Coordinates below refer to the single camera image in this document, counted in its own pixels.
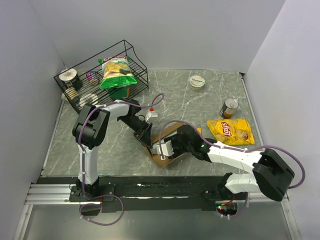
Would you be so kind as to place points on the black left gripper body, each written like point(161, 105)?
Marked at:
point(133, 122)

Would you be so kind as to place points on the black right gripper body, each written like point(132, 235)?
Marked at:
point(178, 146)

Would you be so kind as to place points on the brown cardboard express box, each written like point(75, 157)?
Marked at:
point(167, 134)

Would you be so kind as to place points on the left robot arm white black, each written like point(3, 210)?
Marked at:
point(90, 130)

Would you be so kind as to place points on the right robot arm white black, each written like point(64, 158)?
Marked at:
point(264, 171)

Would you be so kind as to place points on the green snack canister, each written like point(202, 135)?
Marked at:
point(116, 93)

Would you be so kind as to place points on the yellow Lays chips bag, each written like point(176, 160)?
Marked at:
point(233, 132)

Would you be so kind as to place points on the white lidded pale can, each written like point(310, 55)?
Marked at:
point(89, 98)

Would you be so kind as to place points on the green chips bag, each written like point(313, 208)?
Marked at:
point(116, 72)

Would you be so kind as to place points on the orange labelled tin can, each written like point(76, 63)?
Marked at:
point(228, 108)

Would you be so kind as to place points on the white yogurt tub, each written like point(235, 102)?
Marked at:
point(196, 82)

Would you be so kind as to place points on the purple pink small cup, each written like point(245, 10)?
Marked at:
point(93, 77)

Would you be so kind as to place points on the small yellow labelled can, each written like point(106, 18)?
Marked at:
point(71, 95)

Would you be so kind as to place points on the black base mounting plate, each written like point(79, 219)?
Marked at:
point(139, 193)

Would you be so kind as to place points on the white lidded dark jar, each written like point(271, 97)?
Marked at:
point(71, 79)

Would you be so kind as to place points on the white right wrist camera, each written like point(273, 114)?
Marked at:
point(165, 149)

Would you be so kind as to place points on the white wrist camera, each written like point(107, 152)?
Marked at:
point(151, 114)
point(165, 149)

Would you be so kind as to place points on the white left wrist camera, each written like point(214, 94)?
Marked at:
point(151, 114)

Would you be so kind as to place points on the black wire shelf rack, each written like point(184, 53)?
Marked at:
point(121, 48)

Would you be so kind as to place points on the aluminium rail frame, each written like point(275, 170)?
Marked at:
point(60, 212)

